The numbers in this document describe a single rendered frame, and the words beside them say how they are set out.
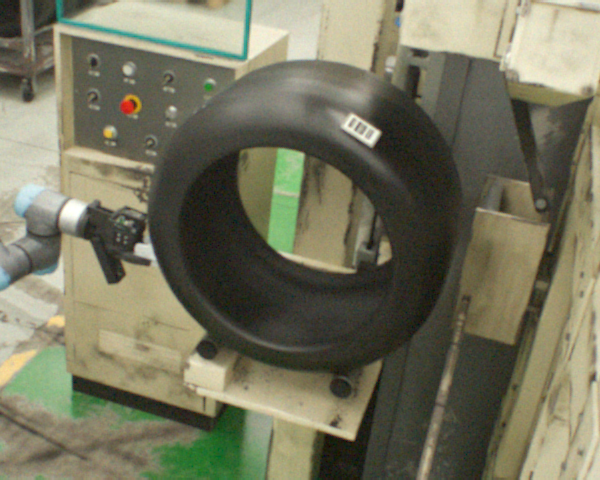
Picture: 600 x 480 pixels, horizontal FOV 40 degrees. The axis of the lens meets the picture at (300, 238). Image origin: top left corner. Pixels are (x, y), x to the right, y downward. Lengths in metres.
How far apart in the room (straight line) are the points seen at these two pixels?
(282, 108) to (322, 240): 0.58
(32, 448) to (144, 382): 0.39
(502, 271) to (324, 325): 0.39
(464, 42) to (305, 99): 0.41
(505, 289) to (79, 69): 1.34
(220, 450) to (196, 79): 1.20
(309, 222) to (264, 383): 0.38
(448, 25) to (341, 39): 0.70
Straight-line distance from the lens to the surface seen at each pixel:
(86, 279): 2.66
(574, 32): 0.92
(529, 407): 1.94
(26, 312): 3.39
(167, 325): 2.60
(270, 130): 1.36
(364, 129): 1.34
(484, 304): 1.79
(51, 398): 2.96
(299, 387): 1.75
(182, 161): 1.45
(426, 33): 1.03
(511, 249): 1.72
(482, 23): 1.02
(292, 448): 2.25
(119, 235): 1.70
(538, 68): 0.92
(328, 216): 1.84
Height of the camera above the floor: 1.90
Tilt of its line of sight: 29 degrees down
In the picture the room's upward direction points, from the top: 7 degrees clockwise
